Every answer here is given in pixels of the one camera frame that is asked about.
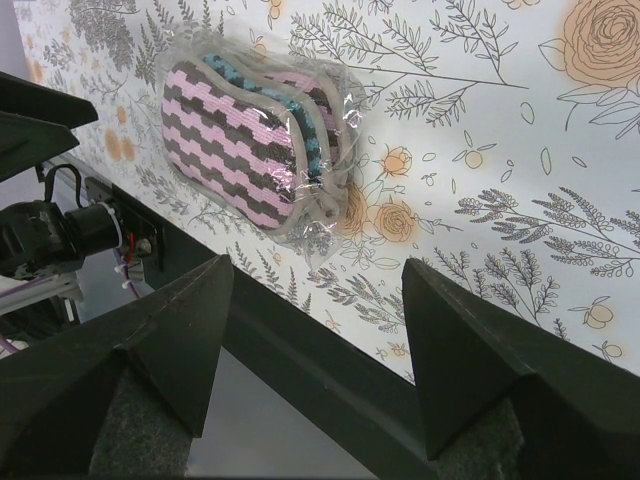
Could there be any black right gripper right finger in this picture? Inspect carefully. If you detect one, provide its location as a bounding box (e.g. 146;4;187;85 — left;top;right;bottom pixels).
402;259;639;479

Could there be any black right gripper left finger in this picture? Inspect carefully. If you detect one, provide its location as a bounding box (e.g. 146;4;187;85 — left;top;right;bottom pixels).
1;255;234;479

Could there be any pink wavy sponge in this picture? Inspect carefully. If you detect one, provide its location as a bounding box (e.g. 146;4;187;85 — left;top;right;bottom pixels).
155;23;364;267

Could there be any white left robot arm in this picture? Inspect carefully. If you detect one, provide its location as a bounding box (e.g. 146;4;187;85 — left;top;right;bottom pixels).
1;73;124;280

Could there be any floral patterned table mat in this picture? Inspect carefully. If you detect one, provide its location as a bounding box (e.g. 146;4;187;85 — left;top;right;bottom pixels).
13;1;639;379

